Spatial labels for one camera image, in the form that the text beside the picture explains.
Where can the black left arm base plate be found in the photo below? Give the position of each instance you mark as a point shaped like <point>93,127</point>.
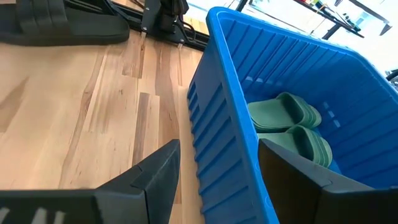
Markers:
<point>152,18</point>

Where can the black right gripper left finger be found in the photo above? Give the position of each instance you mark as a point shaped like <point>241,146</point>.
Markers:
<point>149,193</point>

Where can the blue plastic bin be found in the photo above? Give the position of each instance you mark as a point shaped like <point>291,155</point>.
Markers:
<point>311,62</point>

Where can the black aluminium extrusion frame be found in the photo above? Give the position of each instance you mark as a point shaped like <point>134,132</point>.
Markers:
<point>133,23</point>

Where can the green rubber slide sandal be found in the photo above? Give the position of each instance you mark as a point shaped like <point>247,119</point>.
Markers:
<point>311,146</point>
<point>273,115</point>

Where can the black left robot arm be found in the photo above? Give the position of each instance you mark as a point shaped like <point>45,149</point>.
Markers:
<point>174,12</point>

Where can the black rubber slide sandal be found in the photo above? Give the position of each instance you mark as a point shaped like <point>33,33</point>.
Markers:
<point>77,28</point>

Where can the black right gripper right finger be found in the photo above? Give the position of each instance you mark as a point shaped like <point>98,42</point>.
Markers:
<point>292,189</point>

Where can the black bars with brackets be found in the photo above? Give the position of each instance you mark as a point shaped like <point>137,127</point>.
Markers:
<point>335,18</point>

